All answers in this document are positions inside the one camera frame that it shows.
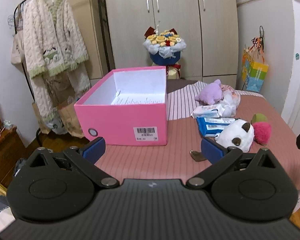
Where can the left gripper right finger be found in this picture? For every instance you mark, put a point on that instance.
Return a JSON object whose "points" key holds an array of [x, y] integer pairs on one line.
{"points": [[221, 159]]}

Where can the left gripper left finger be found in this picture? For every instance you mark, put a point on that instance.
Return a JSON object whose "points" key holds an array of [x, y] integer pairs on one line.
{"points": [[84, 160]]}

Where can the white brown panda plush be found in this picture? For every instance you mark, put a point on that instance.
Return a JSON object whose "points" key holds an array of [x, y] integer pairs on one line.
{"points": [[239, 134]]}

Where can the blue wet wipes pack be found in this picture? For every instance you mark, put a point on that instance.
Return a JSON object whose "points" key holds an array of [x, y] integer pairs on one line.
{"points": [[209, 127]]}

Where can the pink strawberry plush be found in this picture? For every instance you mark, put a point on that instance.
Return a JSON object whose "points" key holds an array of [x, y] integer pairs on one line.
{"points": [[262, 132]]}

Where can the white wet wipes pack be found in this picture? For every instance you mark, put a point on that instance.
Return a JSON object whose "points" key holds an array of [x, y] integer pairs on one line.
{"points": [[213, 111]]}

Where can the green round plush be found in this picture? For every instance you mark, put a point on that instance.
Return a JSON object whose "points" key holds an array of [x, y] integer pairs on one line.
{"points": [[259, 117]]}

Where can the white mesh bath pouf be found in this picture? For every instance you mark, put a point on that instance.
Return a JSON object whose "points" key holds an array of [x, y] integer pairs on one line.
{"points": [[230, 103]]}

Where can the purple cat plush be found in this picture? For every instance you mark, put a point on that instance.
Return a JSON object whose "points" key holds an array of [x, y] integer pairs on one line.
{"points": [[211, 94]]}

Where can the pink floral fabric cap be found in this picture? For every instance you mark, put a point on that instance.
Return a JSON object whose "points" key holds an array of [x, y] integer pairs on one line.
{"points": [[225, 88]]}

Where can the striped pink bed sheet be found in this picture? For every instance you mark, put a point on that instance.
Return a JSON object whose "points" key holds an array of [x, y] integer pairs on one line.
{"points": [[173, 161]]}

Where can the black clothes rack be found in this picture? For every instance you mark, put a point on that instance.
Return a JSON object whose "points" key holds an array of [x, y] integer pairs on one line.
{"points": [[18, 56]]}

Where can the brown paper bag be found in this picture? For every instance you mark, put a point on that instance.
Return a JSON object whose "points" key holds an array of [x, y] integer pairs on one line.
{"points": [[66, 121]]}

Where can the pink cardboard storage box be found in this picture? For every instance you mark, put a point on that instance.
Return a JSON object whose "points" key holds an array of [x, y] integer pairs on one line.
{"points": [[128, 107]]}

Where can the wooden side cabinet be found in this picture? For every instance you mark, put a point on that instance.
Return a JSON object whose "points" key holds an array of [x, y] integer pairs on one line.
{"points": [[11, 150]]}

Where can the colourful paper gift bag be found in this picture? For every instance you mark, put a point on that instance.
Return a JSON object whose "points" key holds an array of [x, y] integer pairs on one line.
{"points": [[254, 70]]}

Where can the cream gift box red ribbon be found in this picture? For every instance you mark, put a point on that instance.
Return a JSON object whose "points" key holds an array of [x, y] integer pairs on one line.
{"points": [[173, 71]]}

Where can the cream knit cardigan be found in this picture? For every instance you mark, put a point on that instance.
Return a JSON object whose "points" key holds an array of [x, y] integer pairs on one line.
{"points": [[53, 45]]}

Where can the flower bouquet blue wrap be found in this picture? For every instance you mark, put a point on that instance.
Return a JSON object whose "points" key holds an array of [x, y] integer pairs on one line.
{"points": [[164, 48]]}

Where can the beige wardrobe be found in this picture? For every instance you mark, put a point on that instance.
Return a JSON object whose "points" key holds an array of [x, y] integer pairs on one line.
{"points": [[209, 28]]}

